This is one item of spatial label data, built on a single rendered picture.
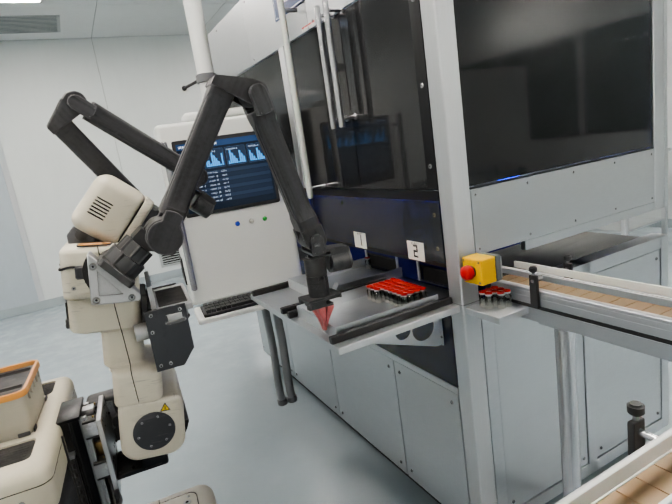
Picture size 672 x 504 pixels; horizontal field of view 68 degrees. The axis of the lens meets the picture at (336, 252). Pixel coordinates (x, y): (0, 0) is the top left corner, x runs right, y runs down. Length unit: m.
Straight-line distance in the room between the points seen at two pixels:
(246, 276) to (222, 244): 0.18
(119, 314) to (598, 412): 1.63
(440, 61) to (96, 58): 5.70
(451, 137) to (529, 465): 1.11
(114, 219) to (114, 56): 5.56
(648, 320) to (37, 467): 1.34
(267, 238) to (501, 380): 1.13
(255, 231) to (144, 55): 4.88
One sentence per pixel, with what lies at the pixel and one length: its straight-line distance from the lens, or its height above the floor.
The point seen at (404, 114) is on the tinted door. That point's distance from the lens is 1.54.
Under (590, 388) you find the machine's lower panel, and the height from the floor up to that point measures 0.43.
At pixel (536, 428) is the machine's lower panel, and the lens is 1.86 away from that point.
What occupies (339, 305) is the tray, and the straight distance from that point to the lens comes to 1.59.
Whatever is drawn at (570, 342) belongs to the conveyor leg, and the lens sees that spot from 1.48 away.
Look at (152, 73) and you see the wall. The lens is 6.82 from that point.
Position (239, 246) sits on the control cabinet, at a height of 1.01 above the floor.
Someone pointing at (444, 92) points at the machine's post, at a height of 1.47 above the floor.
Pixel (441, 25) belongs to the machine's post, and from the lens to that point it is 1.42.
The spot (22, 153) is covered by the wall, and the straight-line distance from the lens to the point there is 6.64.
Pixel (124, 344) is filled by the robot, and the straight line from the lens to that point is 1.41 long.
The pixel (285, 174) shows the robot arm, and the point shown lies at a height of 1.32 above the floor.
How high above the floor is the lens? 1.38
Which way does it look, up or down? 12 degrees down
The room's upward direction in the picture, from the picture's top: 8 degrees counter-clockwise
